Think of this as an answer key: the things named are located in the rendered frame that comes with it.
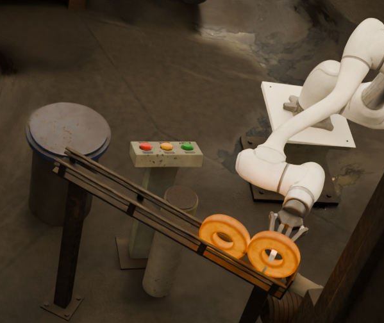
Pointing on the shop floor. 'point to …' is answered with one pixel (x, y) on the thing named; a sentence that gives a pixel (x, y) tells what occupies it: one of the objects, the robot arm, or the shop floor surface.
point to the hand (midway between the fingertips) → (275, 250)
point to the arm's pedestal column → (312, 154)
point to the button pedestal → (167, 168)
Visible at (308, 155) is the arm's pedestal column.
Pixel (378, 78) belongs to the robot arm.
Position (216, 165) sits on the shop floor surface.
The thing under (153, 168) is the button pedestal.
